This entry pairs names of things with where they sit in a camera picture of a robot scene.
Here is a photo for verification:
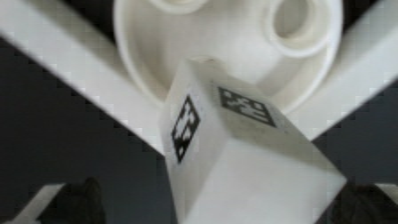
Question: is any white right rail wall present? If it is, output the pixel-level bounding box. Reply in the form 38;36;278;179
289;0;398;140

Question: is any white stool leg with tag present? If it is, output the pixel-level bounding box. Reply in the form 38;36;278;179
161;59;347;224

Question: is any white rail wall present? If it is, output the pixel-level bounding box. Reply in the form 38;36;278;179
289;0;398;140
0;0;164;150

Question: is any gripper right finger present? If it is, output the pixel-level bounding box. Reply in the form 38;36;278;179
331;183;398;224

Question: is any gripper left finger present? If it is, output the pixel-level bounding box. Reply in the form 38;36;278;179
38;178;107;224

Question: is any white round stool seat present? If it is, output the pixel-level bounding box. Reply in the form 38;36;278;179
115;0;344;113

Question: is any white front rail wall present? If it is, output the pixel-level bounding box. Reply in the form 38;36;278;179
0;0;164;150

